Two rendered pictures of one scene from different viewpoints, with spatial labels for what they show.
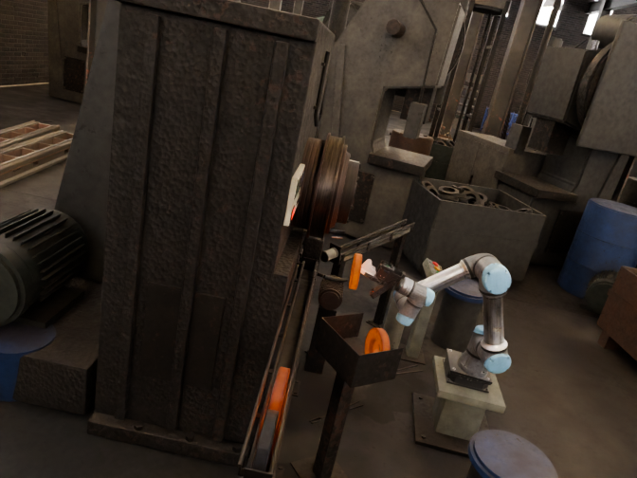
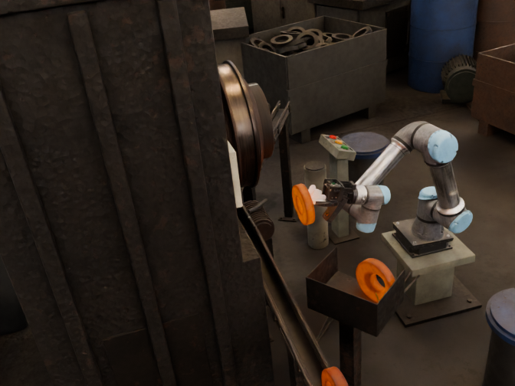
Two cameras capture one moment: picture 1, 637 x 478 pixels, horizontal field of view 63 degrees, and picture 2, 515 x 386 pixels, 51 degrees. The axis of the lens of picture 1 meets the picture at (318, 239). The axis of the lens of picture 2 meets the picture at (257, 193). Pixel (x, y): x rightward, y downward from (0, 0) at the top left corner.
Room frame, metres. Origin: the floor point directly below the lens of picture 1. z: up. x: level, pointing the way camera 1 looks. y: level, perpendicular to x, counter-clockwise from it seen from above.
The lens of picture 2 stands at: (0.44, 0.43, 1.89)
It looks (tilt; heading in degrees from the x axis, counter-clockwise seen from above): 30 degrees down; 345
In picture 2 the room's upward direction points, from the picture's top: 6 degrees counter-clockwise
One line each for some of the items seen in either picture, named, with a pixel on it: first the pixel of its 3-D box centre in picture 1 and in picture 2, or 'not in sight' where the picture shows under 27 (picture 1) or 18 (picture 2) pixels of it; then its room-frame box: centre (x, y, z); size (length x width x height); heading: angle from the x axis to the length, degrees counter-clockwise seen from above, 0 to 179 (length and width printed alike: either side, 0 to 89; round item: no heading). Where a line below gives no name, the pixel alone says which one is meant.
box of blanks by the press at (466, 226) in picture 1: (462, 229); (309, 75); (4.67, -1.30, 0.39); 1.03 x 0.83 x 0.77; 105
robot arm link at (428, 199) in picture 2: (483, 340); (432, 202); (2.25, -0.88, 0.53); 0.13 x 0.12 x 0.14; 8
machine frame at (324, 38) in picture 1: (225, 217); (126, 209); (2.24, 0.44, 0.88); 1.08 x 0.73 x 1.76; 0
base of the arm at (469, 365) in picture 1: (475, 359); (428, 223); (2.26, -0.88, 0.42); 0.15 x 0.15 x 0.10
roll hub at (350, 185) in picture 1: (348, 192); (256, 121); (2.23, -0.09, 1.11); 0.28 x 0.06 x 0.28; 0
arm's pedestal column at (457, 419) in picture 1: (458, 407); (424, 271); (2.26, -0.88, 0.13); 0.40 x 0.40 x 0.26; 86
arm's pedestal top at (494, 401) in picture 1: (466, 382); (426, 246); (2.26, -0.88, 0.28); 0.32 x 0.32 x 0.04; 86
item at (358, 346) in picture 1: (341, 410); (355, 350); (1.73, -0.23, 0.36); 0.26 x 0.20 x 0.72; 35
